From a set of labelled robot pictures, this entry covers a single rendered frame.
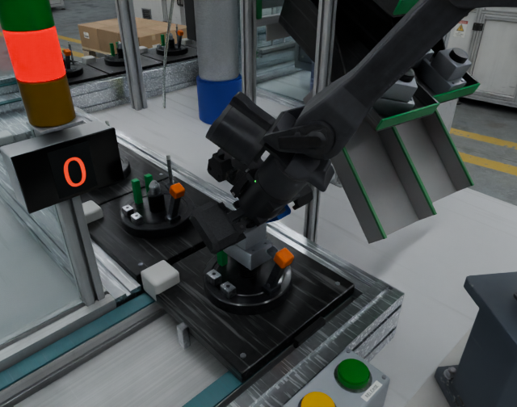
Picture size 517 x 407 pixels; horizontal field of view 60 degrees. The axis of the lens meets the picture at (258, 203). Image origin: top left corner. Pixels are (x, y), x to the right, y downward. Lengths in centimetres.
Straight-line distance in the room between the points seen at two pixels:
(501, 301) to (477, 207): 61
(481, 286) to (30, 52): 59
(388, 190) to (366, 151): 8
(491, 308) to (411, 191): 31
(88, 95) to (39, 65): 125
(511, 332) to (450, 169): 46
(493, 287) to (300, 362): 27
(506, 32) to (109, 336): 419
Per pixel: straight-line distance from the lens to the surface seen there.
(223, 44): 150
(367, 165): 83
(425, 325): 85
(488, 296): 63
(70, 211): 65
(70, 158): 56
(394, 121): 71
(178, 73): 195
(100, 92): 179
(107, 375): 70
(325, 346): 65
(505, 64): 457
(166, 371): 68
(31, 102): 54
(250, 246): 64
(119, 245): 83
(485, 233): 113
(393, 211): 83
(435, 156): 98
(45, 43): 53
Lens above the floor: 145
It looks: 32 degrees down
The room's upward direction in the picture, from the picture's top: straight up
